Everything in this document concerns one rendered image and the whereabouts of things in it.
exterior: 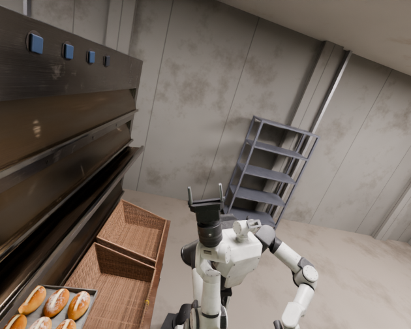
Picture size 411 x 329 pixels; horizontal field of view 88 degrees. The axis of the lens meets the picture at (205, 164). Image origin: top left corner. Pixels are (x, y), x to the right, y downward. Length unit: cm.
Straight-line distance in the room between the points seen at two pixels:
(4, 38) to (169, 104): 293
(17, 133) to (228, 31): 317
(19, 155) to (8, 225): 23
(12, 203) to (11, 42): 47
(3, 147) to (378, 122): 494
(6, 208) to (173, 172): 314
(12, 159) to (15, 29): 33
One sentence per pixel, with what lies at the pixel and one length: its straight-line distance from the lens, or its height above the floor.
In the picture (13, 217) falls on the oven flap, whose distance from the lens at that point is 93.
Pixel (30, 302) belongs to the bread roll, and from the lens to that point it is 106.
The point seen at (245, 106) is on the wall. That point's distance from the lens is 367.
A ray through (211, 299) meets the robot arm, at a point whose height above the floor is 139.
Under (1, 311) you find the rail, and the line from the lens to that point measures 80.
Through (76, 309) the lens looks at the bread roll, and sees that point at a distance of 102.
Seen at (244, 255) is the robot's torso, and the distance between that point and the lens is 114.
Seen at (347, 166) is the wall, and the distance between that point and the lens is 494.
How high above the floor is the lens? 207
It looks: 20 degrees down
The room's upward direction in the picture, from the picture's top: 17 degrees clockwise
